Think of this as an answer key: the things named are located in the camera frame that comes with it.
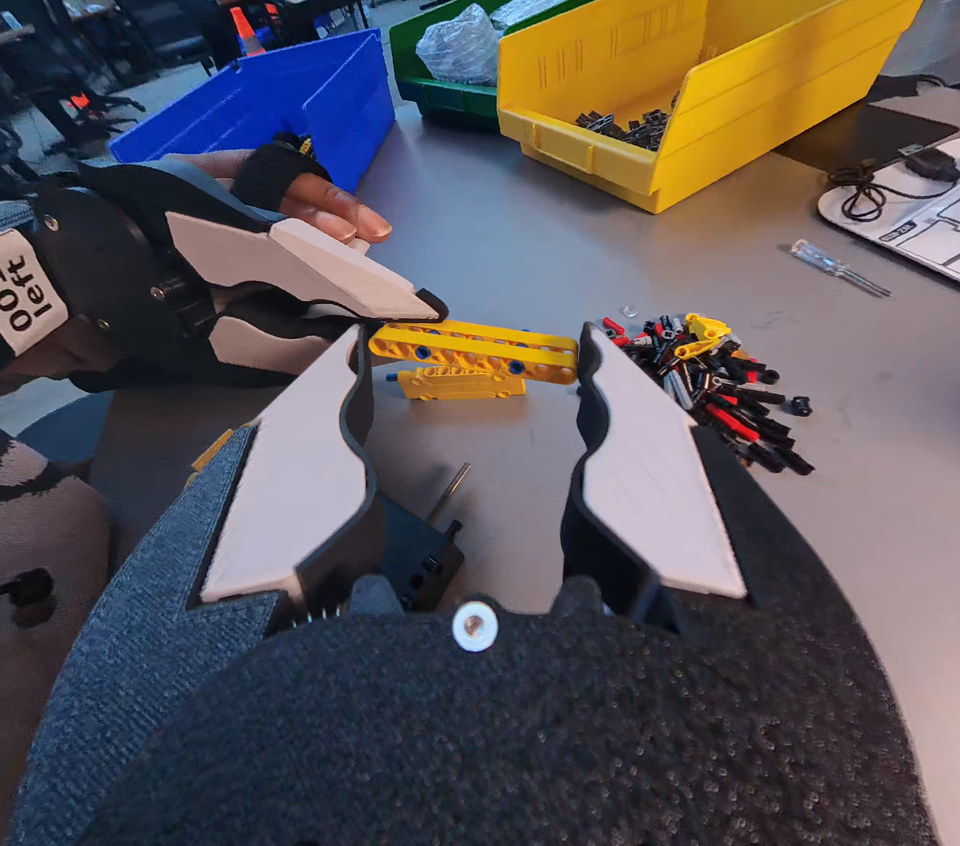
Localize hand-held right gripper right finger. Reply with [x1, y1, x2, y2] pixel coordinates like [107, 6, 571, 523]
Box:
[562, 321, 749, 600]

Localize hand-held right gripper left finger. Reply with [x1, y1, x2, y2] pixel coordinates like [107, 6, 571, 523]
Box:
[201, 324, 378, 605]

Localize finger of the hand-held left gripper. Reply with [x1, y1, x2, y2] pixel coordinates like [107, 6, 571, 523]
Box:
[208, 306, 363, 378]
[165, 212, 450, 324]

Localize pile of small building parts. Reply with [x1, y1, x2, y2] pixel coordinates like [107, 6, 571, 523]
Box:
[600, 313, 816, 477]

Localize long yellow building beam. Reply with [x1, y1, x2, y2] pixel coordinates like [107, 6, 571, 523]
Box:
[367, 321, 580, 386]

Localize person's left forearm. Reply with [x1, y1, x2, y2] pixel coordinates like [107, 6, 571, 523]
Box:
[0, 336, 114, 397]

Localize grey desk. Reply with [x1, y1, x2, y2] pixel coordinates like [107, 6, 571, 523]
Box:
[15, 0, 960, 846]

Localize black desk mat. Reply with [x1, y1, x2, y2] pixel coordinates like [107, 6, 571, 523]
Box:
[776, 73, 960, 172]

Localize person's left hand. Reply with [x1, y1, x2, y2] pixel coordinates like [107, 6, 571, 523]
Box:
[281, 173, 393, 245]

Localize yellow black toy robot body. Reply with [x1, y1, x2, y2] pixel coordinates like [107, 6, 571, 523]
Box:
[187, 427, 466, 611]

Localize thin grey axle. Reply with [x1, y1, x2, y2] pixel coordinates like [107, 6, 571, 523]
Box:
[427, 462, 472, 525]

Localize blue plastic bin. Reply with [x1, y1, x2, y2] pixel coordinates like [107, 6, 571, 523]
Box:
[108, 28, 396, 195]

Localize yellow building panel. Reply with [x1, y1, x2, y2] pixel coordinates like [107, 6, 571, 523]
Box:
[386, 366, 528, 402]

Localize green plastic bin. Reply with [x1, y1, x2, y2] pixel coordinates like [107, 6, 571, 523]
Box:
[388, 0, 667, 129]

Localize orange traffic cone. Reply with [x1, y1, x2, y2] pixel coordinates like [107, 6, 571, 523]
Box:
[228, 6, 267, 58]

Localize crumpled clear plastic bag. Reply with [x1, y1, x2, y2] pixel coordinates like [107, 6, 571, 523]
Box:
[416, 2, 502, 86]

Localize flat clear plastic bag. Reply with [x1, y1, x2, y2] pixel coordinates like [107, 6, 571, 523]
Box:
[491, 0, 590, 30]

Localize heap of black building parts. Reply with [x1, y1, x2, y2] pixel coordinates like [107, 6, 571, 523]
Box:
[576, 92, 680, 151]

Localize white printed mat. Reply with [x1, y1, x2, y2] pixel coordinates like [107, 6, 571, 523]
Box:
[817, 137, 960, 281]

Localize yellow plastic bin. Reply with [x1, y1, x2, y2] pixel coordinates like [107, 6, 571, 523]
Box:
[496, 0, 960, 215]

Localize clear handle screwdriver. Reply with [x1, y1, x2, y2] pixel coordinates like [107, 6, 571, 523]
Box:
[789, 238, 894, 298]

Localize black microphone cable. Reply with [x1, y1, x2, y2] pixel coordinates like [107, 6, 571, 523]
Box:
[0, 567, 57, 628]

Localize coiled black cable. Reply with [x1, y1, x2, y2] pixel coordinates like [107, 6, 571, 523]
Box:
[827, 144, 960, 222]

